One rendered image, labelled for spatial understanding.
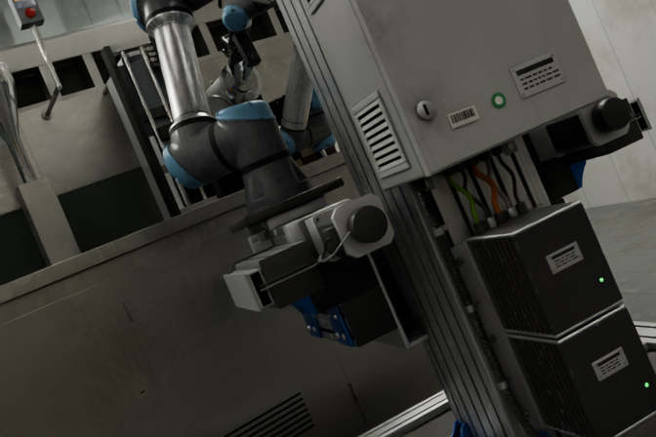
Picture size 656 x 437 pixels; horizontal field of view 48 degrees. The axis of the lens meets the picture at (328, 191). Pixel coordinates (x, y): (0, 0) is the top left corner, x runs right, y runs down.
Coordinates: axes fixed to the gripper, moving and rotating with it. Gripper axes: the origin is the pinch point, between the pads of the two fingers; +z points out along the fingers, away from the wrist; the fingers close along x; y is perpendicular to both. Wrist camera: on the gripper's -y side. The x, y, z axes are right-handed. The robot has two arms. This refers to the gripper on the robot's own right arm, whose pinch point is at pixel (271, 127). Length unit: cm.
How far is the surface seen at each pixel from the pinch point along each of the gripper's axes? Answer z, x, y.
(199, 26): 32, -4, 47
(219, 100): -3.1, 15.9, 13.9
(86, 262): -36, 80, -18
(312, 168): -34.6, 9.8, -17.5
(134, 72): -13, 42, 29
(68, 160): 29, 61, 15
